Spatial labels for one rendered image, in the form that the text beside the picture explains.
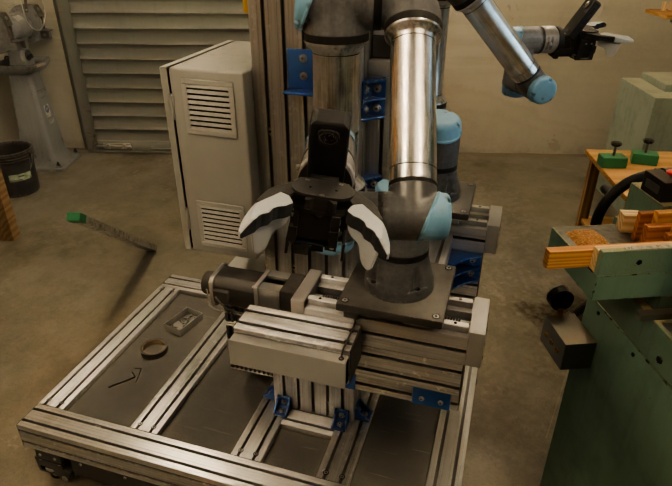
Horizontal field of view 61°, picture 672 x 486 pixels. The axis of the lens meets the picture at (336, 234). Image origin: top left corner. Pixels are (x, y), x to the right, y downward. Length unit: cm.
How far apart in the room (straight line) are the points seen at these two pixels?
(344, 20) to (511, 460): 150
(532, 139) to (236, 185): 329
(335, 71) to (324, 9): 11
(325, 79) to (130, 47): 337
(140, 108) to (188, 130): 306
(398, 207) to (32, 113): 372
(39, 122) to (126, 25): 87
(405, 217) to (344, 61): 33
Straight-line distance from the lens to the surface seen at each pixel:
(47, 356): 259
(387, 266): 119
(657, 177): 149
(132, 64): 438
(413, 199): 86
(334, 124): 64
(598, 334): 154
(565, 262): 125
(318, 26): 102
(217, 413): 186
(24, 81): 436
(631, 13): 442
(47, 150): 444
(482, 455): 205
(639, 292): 133
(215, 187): 142
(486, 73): 422
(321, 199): 65
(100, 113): 457
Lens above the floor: 152
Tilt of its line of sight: 29 degrees down
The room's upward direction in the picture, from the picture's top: straight up
